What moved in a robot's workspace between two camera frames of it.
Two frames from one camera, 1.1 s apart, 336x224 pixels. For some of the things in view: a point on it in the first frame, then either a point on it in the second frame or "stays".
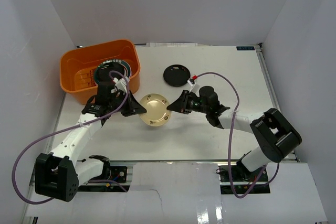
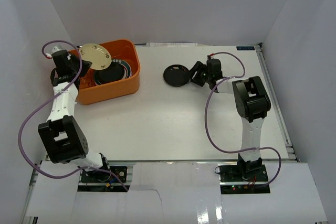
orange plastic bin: x=77 y=65 stays
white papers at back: x=170 y=44 stays
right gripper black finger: x=179 y=105 -> x=198 y=73
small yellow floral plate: x=157 y=114 -> x=99 y=56
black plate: x=176 y=75 stays
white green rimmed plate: x=125 y=65 stays
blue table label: x=245 y=48 stays
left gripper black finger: x=132 y=107 -> x=85 y=66
